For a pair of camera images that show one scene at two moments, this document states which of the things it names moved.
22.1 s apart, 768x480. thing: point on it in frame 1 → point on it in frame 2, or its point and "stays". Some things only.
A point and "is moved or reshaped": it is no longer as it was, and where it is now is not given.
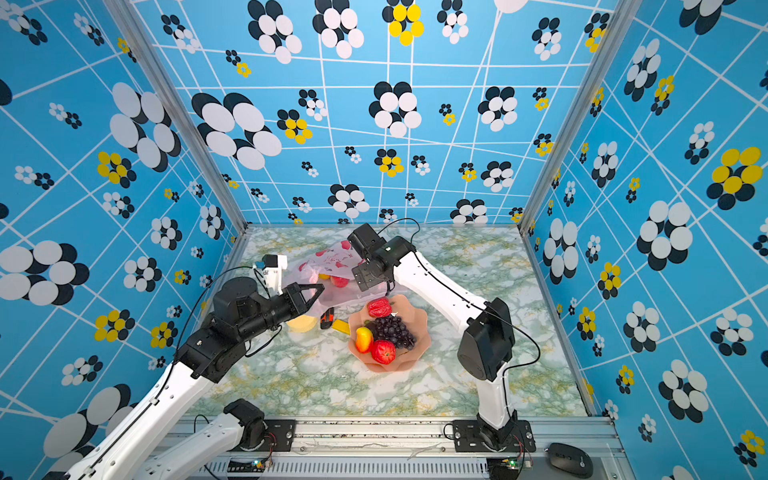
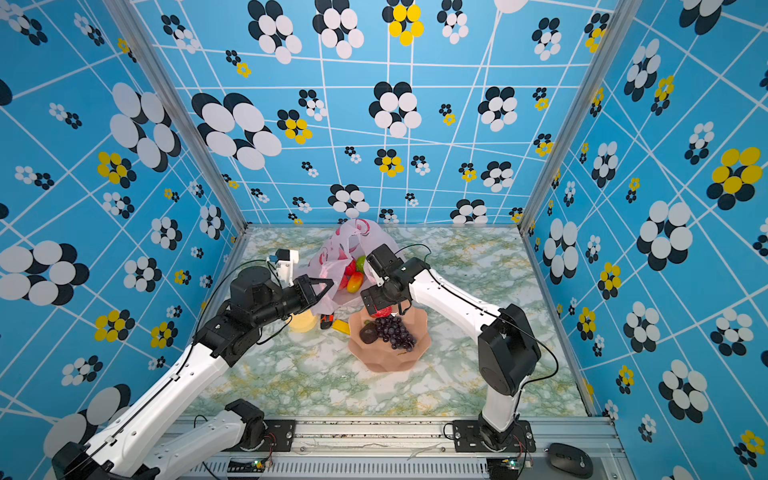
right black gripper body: x=364 y=273 → x=382 y=296
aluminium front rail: x=415 y=449 stays
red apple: x=383 y=351 → x=349 y=271
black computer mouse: x=570 y=460 stays
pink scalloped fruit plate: x=416 y=322 stays
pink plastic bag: x=331 y=269 is moved or reshaped
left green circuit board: x=245 y=466 stays
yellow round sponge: x=302 y=323 stays
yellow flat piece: x=341 y=326 stays
